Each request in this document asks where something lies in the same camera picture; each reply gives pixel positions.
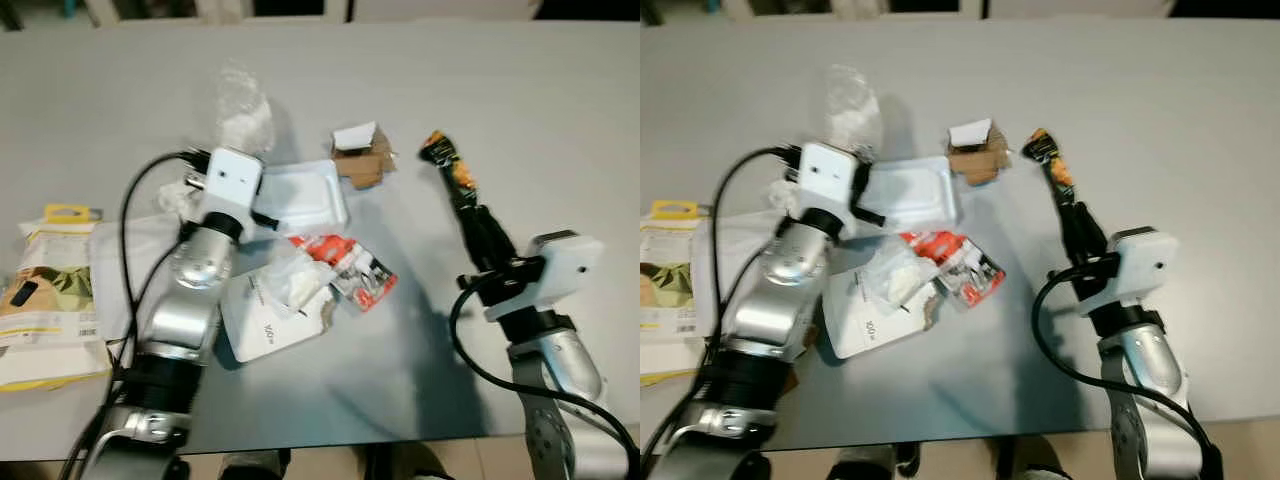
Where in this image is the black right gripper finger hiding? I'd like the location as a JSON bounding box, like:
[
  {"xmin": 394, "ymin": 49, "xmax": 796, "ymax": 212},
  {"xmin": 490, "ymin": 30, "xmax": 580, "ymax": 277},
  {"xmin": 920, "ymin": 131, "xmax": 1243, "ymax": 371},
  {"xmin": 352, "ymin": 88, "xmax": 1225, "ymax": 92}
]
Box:
[
  {"xmin": 478, "ymin": 204, "xmax": 518, "ymax": 264},
  {"xmin": 1049, "ymin": 185, "xmax": 1090, "ymax": 263},
  {"xmin": 1075, "ymin": 200, "xmax": 1112, "ymax": 257},
  {"xmin": 454, "ymin": 185, "xmax": 492, "ymax": 271}
]

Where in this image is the black orange snack wrapper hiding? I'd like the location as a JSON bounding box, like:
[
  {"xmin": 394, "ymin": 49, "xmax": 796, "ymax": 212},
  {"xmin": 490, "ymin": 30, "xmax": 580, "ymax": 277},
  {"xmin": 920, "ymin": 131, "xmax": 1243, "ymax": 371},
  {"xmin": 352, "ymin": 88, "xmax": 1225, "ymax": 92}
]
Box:
[
  {"xmin": 418, "ymin": 130, "xmax": 481, "ymax": 206},
  {"xmin": 1021, "ymin": 127, "xmax": 1078, "ymax": 196}
]

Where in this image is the white plastic tray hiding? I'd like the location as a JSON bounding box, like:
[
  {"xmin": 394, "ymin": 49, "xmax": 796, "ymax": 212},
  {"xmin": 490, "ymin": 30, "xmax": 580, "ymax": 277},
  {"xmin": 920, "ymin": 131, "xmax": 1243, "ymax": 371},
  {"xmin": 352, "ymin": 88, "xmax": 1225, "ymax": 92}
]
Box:
[
  {"xmin": 254, "ymin": 159, "xmax": 352, "ymax": 238},
  {"xmin": 861, "ymin": 154, "xmax": 964, "ymax": 234}
]

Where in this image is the crumpled white tissue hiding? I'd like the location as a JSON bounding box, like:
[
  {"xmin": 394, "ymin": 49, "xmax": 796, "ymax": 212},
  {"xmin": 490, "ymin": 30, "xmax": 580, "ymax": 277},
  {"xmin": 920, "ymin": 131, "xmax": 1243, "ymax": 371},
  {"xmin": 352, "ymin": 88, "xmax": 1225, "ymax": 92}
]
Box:
[
  {"xmin": 869, "ymin": 249, "xmax": 942, "ymax": 307},
  {"xmin": 264, "ymin": 254, "xmax": 337, "ymax": 317}
]

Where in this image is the small crumpled white paper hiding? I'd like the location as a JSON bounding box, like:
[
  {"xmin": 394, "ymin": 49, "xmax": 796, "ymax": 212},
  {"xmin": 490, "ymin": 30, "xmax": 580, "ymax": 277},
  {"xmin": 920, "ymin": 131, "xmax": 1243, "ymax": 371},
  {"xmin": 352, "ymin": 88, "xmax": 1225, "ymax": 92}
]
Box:
[
  {"xmin": 764, "ymin": 177, "xmax": 807, "ymax": 217},
  {"xmin": 154, "ymin": 175, "xmax": 207, "ymax": 222}
]

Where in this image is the crumpled clear plastic bag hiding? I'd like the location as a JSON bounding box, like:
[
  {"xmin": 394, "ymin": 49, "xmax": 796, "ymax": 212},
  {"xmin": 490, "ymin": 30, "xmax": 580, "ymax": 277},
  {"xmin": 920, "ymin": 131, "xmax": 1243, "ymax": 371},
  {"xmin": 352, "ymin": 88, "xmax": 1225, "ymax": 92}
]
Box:
[
  {"xmin": 824, "ymin": 62, "xmax": 887, "ymax": 153},
  {"xmin": 214, "ymin": 60, "xmax": 277, "ymax": 157}
]

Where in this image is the torn brown cardboard box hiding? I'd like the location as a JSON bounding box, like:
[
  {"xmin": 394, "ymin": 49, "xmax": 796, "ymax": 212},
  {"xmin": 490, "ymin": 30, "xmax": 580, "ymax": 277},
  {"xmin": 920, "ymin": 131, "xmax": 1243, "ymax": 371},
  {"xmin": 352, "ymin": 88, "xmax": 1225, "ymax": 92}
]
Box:
[
  {"xmin": 948, "ymin": 136, "xmax": 1014, "ymax": 187},
  {"xmin": 334, "ymin": 138, "xmax": 399, "ymax": 192}
]

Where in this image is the red white snack wrapper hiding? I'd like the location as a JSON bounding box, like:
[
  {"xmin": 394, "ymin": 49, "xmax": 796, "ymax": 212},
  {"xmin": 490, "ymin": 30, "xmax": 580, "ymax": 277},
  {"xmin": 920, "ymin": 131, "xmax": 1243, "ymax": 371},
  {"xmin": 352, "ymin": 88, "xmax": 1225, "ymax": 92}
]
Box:
[
  {"xmin": 897, "ymin": 229, "xmax": 1008, "ymax": 307},
  {"xmin": 289, "ymin": 232, "xmax": 400, "ymax": 314}
]

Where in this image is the white paper scrap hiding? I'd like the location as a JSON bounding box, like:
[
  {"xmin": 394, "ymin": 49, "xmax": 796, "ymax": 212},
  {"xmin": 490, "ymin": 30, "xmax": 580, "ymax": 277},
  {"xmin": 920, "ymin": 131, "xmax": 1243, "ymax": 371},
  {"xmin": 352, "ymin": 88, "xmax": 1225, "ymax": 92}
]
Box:
[
  {"xmin": 331, "ymin": 121, "xmax": 380, "ymax": 152},
  {"xmin": 947, "ymin": 117, "xmax": 994, "ymax": 150}
]

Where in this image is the white yellow snack bag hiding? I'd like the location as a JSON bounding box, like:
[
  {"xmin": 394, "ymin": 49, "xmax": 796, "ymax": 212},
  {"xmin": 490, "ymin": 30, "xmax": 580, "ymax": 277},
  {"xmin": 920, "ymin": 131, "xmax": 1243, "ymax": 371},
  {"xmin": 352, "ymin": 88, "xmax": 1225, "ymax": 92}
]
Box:
[
  {"xmin": 640, "ymin": 199, "xmax": 717, "ymax": 387},
  {"xmin": 0, "ymin": 204, "xmax": 114, "ymax": 392}
]

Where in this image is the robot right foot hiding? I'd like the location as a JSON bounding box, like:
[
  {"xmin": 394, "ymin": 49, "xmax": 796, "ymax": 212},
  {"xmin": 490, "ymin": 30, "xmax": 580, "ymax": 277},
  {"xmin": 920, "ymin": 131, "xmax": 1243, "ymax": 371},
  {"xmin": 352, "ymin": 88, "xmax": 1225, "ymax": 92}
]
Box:
[
  {"xmin": 364, "ymin": 444, "xmax": 452, "ymax": 480},
  {"xmin": 989, "ymin": 439, "xmax": 1077, "ymax": 480}
]

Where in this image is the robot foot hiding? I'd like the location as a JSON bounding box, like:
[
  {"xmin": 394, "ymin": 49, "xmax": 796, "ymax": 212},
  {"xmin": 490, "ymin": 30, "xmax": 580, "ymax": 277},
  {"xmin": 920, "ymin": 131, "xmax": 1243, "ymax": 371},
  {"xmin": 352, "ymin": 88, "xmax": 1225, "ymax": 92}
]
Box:
[
  {"xmin": 364, "ymin": 444, "xmax": 452, "ymax": 480},
  {"xmin": 219, "ymin": 449, "xmax": 292, "ymax": 480},
  {"xmin": 989, "ymin": 439, "xmax": 1077, "ymax": 480},
  {"xmin": 829, "ymin": 444, "xmax": 922, "ymax": 480}
]

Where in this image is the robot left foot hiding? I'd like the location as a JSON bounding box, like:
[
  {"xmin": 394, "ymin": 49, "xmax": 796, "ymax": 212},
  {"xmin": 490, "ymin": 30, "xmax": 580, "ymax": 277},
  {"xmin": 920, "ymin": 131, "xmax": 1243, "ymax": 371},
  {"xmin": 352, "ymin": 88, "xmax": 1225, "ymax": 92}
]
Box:
[
  {"xmin": 829, "ymin": 444, "xmax": 922, "ymax": 480},
  {"xmin": 219, "ymin": 449, "xmax": 292, "ymax": 480}
]

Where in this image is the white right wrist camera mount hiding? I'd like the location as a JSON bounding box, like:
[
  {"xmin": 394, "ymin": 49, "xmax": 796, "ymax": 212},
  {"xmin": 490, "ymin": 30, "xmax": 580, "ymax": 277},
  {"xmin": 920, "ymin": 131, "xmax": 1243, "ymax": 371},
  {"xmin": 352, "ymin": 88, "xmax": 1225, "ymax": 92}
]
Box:
[
  {"xmin": 1080, "ymin": 227, "xmax": 1182, "ymax": 317},
  {"xmin": 485, "ymin": 231, "xmax": 605, "ymax": 322}
]

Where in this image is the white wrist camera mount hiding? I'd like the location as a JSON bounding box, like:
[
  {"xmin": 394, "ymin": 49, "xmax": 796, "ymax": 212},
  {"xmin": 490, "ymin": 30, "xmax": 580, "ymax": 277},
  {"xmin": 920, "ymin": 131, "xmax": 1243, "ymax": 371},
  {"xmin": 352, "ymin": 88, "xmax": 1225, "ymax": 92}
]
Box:
[
  {"xmin": 1080, "ymin": 227, "xmax": 1182, "ymax": 317},
  {"xmin": 195, "ymin": 147, "xmax": 267, "ymax": 227},
  {"xmin": 797, "ymin": 141, "xmax": 864, "ymax": 217},
  {"xmin": 485, "ymin": 231, "xmax": 605, "ymax": 322}
]

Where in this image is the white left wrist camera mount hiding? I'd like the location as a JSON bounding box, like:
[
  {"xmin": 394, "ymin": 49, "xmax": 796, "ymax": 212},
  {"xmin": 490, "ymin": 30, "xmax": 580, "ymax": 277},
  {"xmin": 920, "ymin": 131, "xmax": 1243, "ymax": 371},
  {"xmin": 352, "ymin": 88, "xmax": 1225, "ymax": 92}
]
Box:
[
  {"xmin": 797, "ymin": 141, "xmax": 864, "ymax": 217},
  {"xmin": 195, "ymin": 147, "xmax": 267, "ymax": 227}
]

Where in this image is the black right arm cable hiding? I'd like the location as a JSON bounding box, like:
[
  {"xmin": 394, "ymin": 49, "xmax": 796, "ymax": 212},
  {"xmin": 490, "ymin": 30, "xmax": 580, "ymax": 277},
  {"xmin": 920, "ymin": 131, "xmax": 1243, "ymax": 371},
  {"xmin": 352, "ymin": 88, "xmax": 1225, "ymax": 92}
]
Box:
[
  {"xmin": 447, "ymin": 272, "xmax": 641, "ymax": 456},
  {"xmin": 1029, "ymin": 265, "xmax": 1227, "ymax": 476}
]

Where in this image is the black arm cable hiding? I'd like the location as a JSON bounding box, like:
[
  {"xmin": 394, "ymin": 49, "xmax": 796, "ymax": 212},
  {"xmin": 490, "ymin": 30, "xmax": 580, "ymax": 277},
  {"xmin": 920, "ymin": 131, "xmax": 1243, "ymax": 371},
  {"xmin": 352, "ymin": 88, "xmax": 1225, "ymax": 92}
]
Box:
[
  {"xmin": 1029, "ymin": 265, "xmax": 1227, "ymax": 476},
  {"xmin": 447, "ymin": 272, "xmax": 641, "ymax": 456},
  {"xmin": 116, "ymin": 149, "xmax": 213, "ymax": 386},
  {"xmin": 710, "ymin": 146, "xmax": 807, "ymax": 373}
]

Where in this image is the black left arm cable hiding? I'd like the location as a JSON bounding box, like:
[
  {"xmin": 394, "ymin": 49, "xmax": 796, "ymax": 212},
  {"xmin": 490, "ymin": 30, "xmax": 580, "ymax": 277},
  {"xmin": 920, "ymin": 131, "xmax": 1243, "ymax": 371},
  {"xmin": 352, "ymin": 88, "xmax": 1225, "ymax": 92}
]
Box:
[
  {"xmin": 116, "ymin": 149, "xmax": 213, "ymax": 386},
  {"xmin": 710, "ymin": 146, "xmax": 807, "ymax": 373}
]

